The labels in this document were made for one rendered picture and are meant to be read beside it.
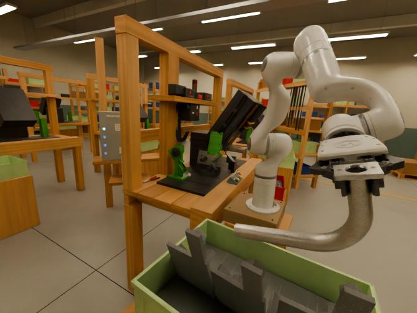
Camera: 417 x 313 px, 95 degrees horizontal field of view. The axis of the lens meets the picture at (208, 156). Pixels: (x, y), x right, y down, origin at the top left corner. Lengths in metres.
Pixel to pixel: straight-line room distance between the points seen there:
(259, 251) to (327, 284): 0.24
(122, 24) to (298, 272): 1.48
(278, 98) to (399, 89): 10.19
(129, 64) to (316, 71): 1.02
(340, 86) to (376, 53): 10.42
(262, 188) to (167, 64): 1.13
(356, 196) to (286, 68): 0.64
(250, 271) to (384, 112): 0.45
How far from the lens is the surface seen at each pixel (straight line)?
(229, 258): 0.93
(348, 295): 0.49
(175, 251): 0.67
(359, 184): 0.35
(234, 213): 1.10
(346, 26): 8.99
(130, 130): 1.32
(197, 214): 1.15
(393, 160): 0.42
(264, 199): 1.11
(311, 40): 0.75
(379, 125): 0.56
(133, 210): 1.50
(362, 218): 0.38
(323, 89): 0.64
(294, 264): 0.87
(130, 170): 1.38
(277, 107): 0.94
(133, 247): 1.67
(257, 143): 1.00
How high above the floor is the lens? 1.45
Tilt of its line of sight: 14 degrees down
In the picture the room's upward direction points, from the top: 4 degrees clockwise
